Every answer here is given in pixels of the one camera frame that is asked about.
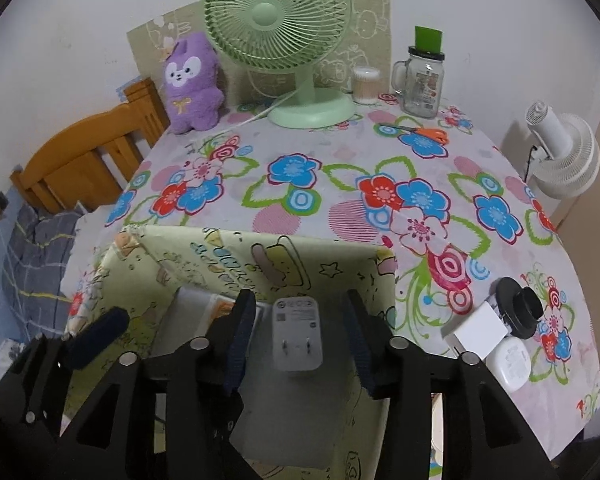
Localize white circulator fan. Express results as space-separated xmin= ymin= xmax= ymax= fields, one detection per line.
xmin=524 ymin=101 xmax=600 ymax=197

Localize white fan cable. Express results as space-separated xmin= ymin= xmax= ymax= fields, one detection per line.
xmin=187 ymin=91 xmax=297 ymax=137

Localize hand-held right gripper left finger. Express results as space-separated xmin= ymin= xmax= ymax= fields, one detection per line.
xmin=50 ymin=290 xmax=261 ymax=480

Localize purple plush toy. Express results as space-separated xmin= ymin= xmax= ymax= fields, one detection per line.
xmin=161 ymin=31 xmax=227 ymax=136

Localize grey plaid bedding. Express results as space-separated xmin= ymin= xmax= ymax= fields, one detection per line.
xmin=0 ymin=205 xmax=86 ymax=341

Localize white cube charger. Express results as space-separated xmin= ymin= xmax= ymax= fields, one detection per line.
xmin=440 ymin=302 xmax=510 ymax=361

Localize black round object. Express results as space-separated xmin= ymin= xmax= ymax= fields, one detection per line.
xmin=495 ymin=277 xmax=545 ymax=338

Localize floral tablecloth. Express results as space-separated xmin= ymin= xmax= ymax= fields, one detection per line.
xmin=62 ymin=94 xmax=600 ymax=480

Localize black fan cable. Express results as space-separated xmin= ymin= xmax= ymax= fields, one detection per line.
xmin=525 ymin=145 xmax=543 ymax=181

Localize light blue card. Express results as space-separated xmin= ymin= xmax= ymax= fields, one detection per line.
xmin=115 ymin=76 xmax=143 ymax=98

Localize cotton swab jar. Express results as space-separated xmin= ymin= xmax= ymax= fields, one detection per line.
xmin=351 ymin=66 xmax=382 ymax=106

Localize white round object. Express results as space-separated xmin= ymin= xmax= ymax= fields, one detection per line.
xmin=485 ymin=337 xmax=532 ymax=393

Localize orange handled scissors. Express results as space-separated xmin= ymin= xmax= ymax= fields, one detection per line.
xmin=380 ymin=122 xmax=450 ymax=143

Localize yellow cartoon fabric storage box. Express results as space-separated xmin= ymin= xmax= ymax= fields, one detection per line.
xmin=65 ymin=225 xmax=398 ymax=480

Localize beige cabinet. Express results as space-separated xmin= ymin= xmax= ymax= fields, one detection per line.
xmin=550 ymin=55 xmax=600 ymax=251

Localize green desk fan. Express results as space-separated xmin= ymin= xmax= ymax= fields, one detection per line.
xmin=201 ymin=0 xmax=356 ymax=130

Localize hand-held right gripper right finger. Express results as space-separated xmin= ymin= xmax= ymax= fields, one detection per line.
xmin=343 ymin=289 xmax=556 ymax=480

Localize glass mug jar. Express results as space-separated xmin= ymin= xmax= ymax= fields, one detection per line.
xmin=391 ymin=45 xmax=447 ymax=119

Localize wooden bed headboard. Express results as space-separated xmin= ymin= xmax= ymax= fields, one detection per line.
xmin=10 ymin=79 xmax=171 ymax=215

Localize cartoon printed cardboard panel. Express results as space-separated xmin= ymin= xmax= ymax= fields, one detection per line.
xmin=126 ymin=0 xmax=392 ymax=111

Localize green plastic cup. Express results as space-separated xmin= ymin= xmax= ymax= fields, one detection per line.
xmin=414 ymin=25 xmax=444 ymax=53

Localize white charger plug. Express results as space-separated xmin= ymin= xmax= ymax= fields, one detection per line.
xmin=271 ymin=296 xmax=325 ymax=372

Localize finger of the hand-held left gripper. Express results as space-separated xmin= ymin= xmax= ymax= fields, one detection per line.
xmin=211 ymin=392 xmax=246 ymax=445
xmin=62 ymin=307 xmax=131 ymax=372

